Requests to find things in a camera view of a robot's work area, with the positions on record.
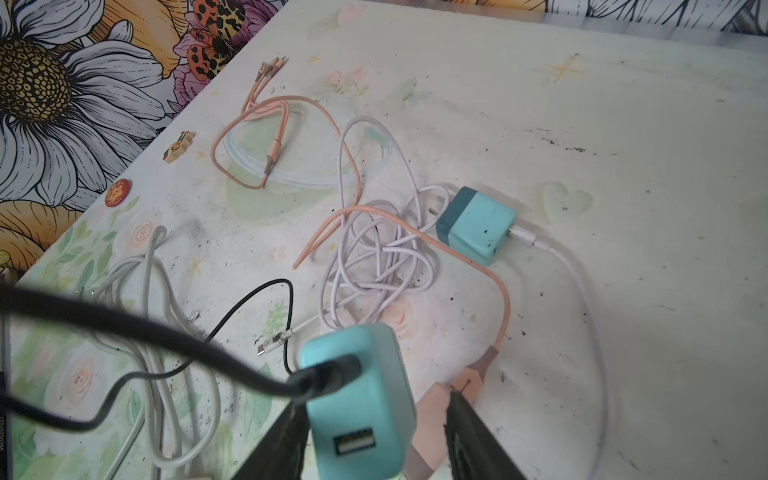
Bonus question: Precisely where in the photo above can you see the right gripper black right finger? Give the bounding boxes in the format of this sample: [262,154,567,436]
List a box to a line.
[444,391,525,480]

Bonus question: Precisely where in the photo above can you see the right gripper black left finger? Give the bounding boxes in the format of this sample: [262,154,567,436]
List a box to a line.
[232,403,310,480]

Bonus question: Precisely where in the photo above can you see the pink brown USB charger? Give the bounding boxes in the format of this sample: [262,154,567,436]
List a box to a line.
[402,382,450,480]

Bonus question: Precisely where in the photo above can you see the teal charger with black cable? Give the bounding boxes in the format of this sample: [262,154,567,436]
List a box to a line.
[300,324,417,479]

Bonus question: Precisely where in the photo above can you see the teal charger with white cable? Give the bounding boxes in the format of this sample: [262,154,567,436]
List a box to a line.
[436,186,517,266]

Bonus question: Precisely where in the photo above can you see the pink multi-head USB cable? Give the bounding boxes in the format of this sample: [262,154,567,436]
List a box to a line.
[209,55,512,406]

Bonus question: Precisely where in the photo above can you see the round red sticker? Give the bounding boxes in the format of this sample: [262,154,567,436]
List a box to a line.
[104,178,132,208]

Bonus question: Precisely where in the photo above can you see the small orange flower sticker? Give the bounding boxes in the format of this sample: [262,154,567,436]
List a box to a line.
[163,131,196,164]

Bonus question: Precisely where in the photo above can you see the white power strip cord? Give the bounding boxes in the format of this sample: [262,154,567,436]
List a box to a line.
[77,224,223,480]

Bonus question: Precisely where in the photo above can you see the black thin USB cable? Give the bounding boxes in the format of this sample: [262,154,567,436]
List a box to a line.
[0,278,362,433]

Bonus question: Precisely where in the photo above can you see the white thin USB cable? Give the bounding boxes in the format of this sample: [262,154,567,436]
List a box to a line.
[256,116,610,480]

